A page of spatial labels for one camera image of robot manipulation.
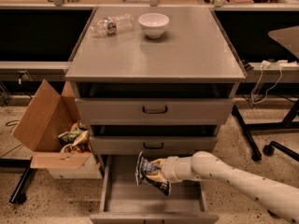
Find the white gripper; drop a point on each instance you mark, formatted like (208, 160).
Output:
(169, 169)

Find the blue chip bag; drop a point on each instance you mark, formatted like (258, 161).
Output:
(144, 168)

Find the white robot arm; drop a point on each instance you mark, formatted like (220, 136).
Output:
(279, 198)

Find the middle grey drawer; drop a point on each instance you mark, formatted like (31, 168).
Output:
(171, 145)

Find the bottom grey open drawer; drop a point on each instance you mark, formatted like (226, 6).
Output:
(125, 202)

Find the top grey drawer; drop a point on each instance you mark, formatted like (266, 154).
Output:
(142, 111)

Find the grey drawer cabinet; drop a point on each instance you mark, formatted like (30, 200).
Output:
(191, 60)

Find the snack bags in box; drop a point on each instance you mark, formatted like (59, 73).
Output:
(77, 140)

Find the black table leg right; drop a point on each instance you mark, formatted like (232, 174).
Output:
(286, 124)

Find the black table leg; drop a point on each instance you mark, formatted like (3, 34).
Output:
(286, 124)
(18, 195)

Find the brown cardboard box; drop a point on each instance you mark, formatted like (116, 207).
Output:
(48, 115)

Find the black office chair base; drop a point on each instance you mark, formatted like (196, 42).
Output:
(280, 151)

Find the black table leg left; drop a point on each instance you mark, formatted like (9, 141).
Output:
(18, 195)

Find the white ceramic bowl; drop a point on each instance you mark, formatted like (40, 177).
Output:
(153, 25)

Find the clear plastic water bottle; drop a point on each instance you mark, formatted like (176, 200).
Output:
(113, 25)

